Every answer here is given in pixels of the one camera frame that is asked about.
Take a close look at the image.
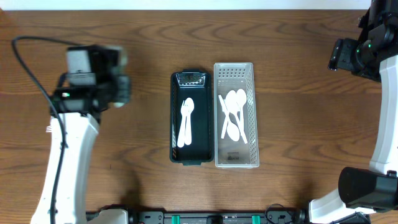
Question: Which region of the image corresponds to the white plastic fork diagonal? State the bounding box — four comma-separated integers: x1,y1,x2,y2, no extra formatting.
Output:
177,100,188,147

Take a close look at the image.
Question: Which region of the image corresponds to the white plastic spoon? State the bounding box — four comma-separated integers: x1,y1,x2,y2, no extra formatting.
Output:
225,90,248,144
218,95,240,141
221,106,229,139
236,89,247,134
185,98,195,145

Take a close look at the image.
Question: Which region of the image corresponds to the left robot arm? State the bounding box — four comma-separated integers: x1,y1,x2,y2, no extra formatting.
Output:
31,45,131,223

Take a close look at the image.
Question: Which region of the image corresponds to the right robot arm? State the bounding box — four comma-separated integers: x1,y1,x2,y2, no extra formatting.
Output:
303,0,397,223

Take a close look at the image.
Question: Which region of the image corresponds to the black plastic basket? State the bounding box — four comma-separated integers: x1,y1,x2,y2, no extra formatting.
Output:
169,69,214,166

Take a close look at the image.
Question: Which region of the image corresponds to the clear plastic basket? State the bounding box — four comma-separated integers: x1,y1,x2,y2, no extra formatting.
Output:
213,62,259,169

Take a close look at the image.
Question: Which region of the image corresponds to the black mounting rail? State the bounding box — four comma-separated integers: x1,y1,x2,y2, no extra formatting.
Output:
86,205,310,224

